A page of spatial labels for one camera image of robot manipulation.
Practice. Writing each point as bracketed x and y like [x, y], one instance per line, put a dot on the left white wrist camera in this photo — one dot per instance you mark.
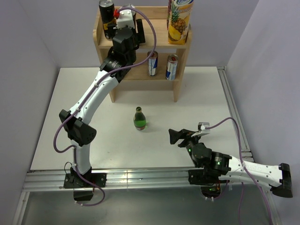
[125, 18]

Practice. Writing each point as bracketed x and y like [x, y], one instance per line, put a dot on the green glass bottle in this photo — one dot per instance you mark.
[139, 119]

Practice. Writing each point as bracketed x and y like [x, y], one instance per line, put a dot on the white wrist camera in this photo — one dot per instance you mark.
[202, 129]
[125, 18]

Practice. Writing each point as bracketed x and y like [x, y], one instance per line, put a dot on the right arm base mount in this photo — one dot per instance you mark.
[212, 188]

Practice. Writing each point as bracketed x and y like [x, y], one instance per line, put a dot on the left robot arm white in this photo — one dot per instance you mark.
[76, 120]

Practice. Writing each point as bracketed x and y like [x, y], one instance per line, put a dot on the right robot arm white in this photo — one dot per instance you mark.
[213, 167]

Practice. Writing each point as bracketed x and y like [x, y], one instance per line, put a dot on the right side aluminium rail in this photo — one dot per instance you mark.
[246, 151]

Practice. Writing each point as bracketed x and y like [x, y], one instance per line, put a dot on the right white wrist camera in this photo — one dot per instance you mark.
[202, 129]

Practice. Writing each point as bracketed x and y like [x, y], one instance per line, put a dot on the front aluminium rail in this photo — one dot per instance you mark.
[43, 181]

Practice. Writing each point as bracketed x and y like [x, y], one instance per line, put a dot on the pineapple juice carton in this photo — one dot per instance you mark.
[178, 17]

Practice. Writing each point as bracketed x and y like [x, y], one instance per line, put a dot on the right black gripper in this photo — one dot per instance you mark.
[175, 135]

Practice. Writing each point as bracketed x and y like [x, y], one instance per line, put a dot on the wooden two-tier shelf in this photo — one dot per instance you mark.
[157, 16]

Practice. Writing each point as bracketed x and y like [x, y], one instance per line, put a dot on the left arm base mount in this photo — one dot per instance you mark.
[89, 180]

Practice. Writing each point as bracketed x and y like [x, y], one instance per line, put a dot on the aluminium rail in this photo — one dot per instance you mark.
[246, 151]
[43, 181]

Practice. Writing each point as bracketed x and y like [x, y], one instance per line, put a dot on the silver red-top can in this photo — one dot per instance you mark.
[153, 64]
[171, 67]

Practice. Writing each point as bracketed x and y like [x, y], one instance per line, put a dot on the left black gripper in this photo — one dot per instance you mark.
[141, 39]

